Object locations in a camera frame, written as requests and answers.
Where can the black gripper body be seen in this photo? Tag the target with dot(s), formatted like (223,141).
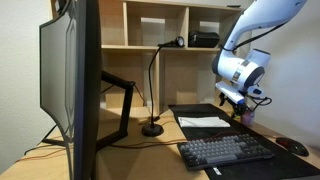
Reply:
(238,109)

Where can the white paper towel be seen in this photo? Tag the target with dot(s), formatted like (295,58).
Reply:
(202,122)

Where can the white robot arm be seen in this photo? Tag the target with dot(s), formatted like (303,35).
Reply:
(259,19)

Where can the black and red computer mouse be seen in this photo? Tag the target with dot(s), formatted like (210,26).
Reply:
(293,146)

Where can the grey mechanical keyboard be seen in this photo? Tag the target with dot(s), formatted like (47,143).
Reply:
(205,153)

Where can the black desk mat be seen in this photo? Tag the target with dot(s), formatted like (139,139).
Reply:
(283,165)

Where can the black pouch on shelf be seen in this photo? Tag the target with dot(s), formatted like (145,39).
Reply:
(203,39)

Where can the black gooseneck desk lamp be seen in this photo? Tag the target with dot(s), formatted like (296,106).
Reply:
(152,129)

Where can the wooden cubby shelf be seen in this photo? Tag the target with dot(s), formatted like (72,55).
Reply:
(131,31)

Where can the black monitor stand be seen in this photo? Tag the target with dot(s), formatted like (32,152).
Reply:
(116,110)

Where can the black curved monitor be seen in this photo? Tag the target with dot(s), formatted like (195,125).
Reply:
(72,41)

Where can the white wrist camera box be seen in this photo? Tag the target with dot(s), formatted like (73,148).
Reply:
(230,92)

